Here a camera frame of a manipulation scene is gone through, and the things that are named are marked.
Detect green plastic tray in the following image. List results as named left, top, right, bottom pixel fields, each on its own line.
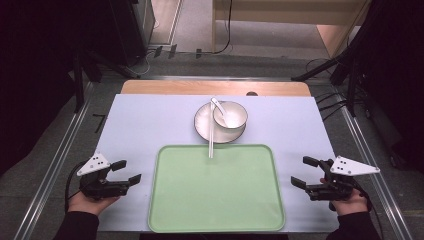
left=148, top=143, right=286, bottom=234

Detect pale blue table mat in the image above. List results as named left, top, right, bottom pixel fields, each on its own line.
left=95, top=93, right=340, bottom=233

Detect white floor cable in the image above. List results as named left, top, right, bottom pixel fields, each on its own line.
left=132, top=49, right=154, bottom=77

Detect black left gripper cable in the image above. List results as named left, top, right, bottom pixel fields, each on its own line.
left=64, top=161, right=88, bottom=213

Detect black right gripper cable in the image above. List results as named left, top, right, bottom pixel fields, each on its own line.
left=353, top=181, right=385, bottom=240

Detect black floor cables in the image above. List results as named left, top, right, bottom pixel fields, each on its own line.
left=305, top=57, right=353, bottom=122

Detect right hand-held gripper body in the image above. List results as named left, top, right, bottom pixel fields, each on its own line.
left=305, top=155, right=381, bottom=202

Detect white bowl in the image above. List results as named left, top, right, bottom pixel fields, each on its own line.
left=212, top=100, right=249, bottom=130

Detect person's right hand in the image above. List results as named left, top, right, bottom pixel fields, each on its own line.
left=330, top=189, right=370, bottom=217

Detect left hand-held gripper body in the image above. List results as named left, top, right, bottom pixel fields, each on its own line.
left=76, top=152, right=131, bottom=201

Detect white ceramic spoon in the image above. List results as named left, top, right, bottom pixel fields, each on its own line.
left=210, top=96, right=232, bottom=128

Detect white plate with dark rim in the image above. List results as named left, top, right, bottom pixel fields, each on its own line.
left=193, top=101, right=248, bottom=145

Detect black metal stand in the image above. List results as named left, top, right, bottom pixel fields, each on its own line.
left=290, top=31, right=369, bottom=118
left=71, top=49, right=136, bottom=114

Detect light wooden desk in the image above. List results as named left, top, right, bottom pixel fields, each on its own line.
left=211, top=0, right=372, bottom=58

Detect metal floor rail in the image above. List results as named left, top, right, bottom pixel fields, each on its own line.
left=333, top=86, right=415, bottom=240
left=13, top=81, right=95, bottom=240

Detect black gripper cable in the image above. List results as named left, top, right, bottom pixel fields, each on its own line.
left=353, top=181, right=385, bottom=240
left=64, top=161, right=88, bottom=213

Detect person's left hand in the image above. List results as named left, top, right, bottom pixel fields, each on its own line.
left=67, top=191, right=121, bottom=216

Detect dark cabinet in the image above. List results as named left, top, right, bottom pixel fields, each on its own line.
left=108, top=0, right=156, bottom=67

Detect black hanging cable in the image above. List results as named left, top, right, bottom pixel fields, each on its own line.
left=213, top=0, right=234, bottom=55

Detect white chopstick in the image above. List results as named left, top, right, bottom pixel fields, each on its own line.
left=210, top=101, right=215, bottom=159
left=208, top=101, right=212, bottom=159

